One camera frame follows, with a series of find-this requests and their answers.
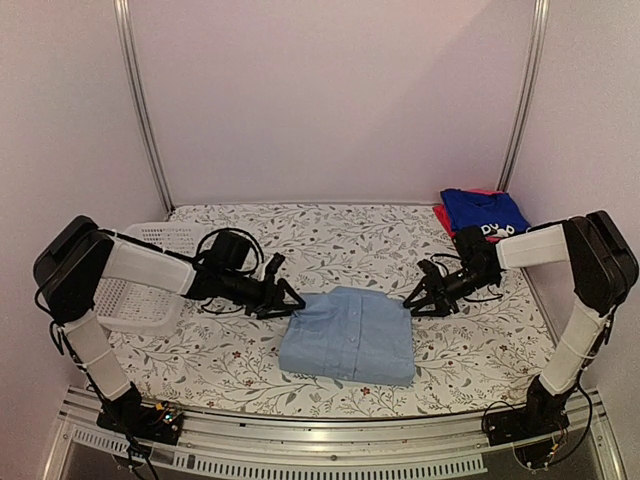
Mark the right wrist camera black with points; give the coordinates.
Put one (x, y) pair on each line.
(472, 246)

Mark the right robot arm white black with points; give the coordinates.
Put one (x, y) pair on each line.
(604, 270)

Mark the aluminium corner post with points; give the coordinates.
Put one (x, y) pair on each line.
(527, 91)
(133, 72)

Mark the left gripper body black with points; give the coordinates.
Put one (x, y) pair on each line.
(253, 298)

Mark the aluminium front rail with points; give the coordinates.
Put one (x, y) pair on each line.
(228, 445)

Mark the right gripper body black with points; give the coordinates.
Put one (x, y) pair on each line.
(459, 287)

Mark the light blue shirt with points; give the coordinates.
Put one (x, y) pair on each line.
(353, 335)

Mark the left aluminium corner post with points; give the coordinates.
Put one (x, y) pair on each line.
(133, 72)

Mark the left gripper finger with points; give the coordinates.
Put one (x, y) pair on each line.
(287, 297)
(278, 310)

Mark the blue printed t-shirt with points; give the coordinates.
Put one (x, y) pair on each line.
(515, 221)

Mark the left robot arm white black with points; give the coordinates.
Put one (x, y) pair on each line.
(91, 280)

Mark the right aluminium corner post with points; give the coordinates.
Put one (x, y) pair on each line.
(527, 91)

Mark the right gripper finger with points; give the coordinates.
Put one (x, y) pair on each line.
(420, 297)
(439, 307)

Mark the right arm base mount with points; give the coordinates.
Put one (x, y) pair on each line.
(518, 424)

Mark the white plastic laundry basket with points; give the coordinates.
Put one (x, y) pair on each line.
(122, 306)

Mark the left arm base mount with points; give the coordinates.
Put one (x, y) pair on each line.
(160, 423)

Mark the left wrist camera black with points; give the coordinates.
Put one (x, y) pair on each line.
(228, 251)

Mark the folded pink garment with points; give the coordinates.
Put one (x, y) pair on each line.
(464, 208)

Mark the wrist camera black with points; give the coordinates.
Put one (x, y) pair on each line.
(228, 251)
(472, 246)

